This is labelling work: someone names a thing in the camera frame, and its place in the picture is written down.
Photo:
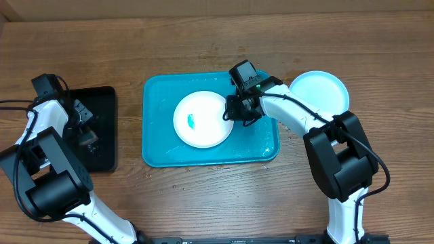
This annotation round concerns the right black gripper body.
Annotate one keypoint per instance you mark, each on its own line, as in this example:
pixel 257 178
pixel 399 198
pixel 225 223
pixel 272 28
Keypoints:
pixel 237 110

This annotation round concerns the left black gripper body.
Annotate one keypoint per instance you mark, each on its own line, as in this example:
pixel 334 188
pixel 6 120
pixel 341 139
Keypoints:
pixel 77 117

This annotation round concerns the dark scrubbing sponge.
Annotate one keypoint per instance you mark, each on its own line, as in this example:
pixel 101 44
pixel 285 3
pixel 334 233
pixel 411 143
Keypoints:
pixel 87 138

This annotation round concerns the white plate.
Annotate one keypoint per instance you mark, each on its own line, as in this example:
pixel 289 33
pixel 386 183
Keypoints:
pixel 198 120

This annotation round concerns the light blue plate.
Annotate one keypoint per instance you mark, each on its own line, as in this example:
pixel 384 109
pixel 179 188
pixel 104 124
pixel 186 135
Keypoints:
pixel 323 90

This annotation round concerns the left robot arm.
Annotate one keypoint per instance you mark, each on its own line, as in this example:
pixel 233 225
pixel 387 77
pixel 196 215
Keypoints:
pixel 51 184

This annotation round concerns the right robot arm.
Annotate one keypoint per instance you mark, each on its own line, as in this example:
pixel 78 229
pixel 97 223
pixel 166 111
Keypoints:
pixel 340 157

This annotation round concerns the black plastic tray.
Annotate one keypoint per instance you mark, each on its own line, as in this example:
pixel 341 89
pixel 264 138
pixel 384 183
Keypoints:
pixel 100 156

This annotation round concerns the teal plastic tray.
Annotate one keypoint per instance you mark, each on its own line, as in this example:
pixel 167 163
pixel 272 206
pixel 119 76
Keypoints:
pixel 162 147

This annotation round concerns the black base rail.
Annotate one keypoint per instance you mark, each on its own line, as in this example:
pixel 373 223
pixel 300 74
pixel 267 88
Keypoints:
pixel 299 239

